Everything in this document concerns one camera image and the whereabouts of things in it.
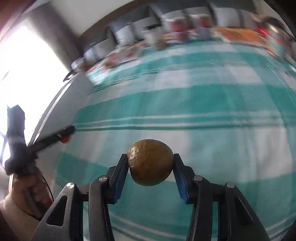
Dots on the red white carton right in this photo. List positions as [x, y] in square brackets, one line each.
[203, 24]

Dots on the orange book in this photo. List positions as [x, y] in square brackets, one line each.
[240, 36]

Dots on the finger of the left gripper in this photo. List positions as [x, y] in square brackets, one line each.
[51, 139]

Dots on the person left hand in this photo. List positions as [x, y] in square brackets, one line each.
[17, 205]

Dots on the teal plaid tablecloth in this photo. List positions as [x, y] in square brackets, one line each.
[227, 110]

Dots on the white jar black lid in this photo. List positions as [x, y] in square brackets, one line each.
[154, 37]

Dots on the grey cushion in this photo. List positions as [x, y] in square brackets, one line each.
[98, 47]
[167, 11]
[128, 30]
[233, 14]

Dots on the grey curtain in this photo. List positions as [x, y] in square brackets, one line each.
[56, 33]

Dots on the brown kiwi fruit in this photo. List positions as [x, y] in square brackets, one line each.
[150, 162]

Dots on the dark brown headboard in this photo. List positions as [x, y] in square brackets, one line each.
[132, 9]

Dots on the white foam box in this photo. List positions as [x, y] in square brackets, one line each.
[59, 114]

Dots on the colourful snack canister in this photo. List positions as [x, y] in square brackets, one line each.
[276, 41]

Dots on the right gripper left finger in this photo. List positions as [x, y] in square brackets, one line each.
[64, 219]

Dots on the floral snack packet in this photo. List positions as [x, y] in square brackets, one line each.
[122, 57]

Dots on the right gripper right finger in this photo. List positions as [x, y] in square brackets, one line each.
[236, 219]

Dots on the red white carton left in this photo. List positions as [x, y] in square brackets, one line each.
[179, 29]

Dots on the small orange tangerine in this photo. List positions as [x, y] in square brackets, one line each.
[65, 139]

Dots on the clear bag of snacks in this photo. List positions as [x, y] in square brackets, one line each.
[79, 65]

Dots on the red white carton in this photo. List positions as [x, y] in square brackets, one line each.
[203, 24]
[179, 29]

